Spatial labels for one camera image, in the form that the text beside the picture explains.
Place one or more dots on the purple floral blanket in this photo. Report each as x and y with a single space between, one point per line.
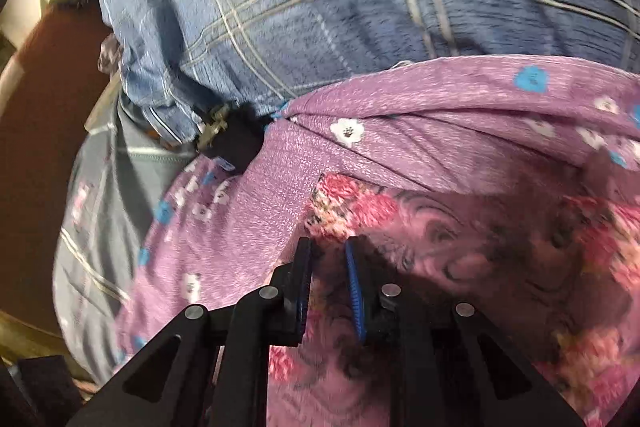
425 117

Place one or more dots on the reddish-brown headboard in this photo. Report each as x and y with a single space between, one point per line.
45 107

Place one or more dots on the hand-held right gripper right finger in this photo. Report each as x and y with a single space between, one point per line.
356 297

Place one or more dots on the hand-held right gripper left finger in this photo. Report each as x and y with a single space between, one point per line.
297 302

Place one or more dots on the crumpled pale lilac cloth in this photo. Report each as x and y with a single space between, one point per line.
109 54

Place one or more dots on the grey star-print sheet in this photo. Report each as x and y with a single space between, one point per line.
100 217

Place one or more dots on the maroon floral shirt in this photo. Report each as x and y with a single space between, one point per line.
500 257

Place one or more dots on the blue plaid quilt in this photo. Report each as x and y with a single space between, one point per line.
325 7

